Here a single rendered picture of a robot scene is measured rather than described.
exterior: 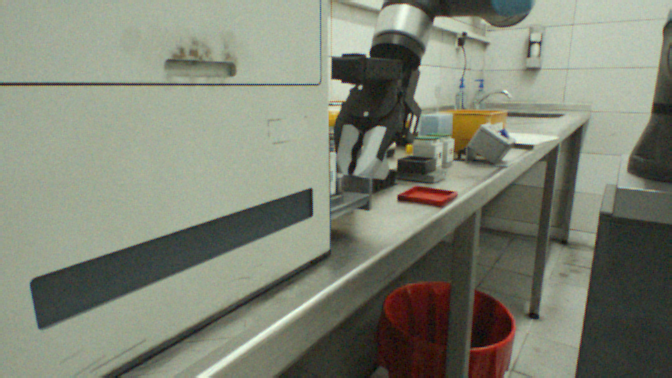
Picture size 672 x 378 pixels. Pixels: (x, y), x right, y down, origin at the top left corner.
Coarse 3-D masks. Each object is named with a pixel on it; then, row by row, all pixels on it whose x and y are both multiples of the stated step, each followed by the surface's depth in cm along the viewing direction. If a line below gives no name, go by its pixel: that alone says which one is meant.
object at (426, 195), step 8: (408, 192) 65; (416, 192) 66; (424, 192) 66; (432, 192) 66; (440, 192) 65; (448, 192) 64; (456, 192) 64; (408, 200) 61; (416, 200) 61; (424, 200) 60; (432, 200) 59; (440, 200) 59; (448, 200) 61
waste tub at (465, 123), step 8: (440, 112) 104; (448, 112) 103; (456, 112) 113; (464, 112) 113; (472, 112) 112; (480, 112) 111; (488, 112) 110; (496, 112) 109; (504, 112) 105; (456, 120) 102; (464, 120) 101; (472, 120) 100; (480, 120) 99; (488, 120) 98; (496, 120) 101; (504, 120) 106; (456, 128) 103; (464, 128) 101; (472, 128) 100; (504, 128) 107; (456, 136) 103; (464, 136) 102; (472, 136) 101; (456, 144) 103; (464, 144) 102
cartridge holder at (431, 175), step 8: (400, 160) 75; (408, 160) 74; (416, 160) 78; (424, 160) 77; (432, 160) 75; (392, 168) 78; (400, 168) 75; (408, 168) 75; (416, 168) 74; (424, 168) 73; (432, 168) 75; (400, 176) 76; (408, 176) 75; (416, 176) 74; (424, 176) 73; (432, 176) 72; (440, 176) 74
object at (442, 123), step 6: (432, 114) 96; (438, 114) 96; (444, 114) 96; (450, 114) 96; (420, 120) 92; (426, 120) 91; (432, 120) 91; (438, 120) 90; (444, 120) 93; (450, 120) 97; (420, 126) 92; (426, 126) 92; (432, 126) 91; (438, 126) 91; (444, 126) 94; (450, 126) 98; (420, 132) 93; (426, 132) 92; (432, 132) 91; (438, 132) 91; (444, 132) 94; (450, 132) 98
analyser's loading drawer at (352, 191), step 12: (336, 180) 45; (348, 180) 51; (360, 180) 50; (336, 192) 45; (348, 192) 50; (360, 192) 50; (336, 204) 45; (348, 204) 46; (360, 204) 49; (336, 216) 45
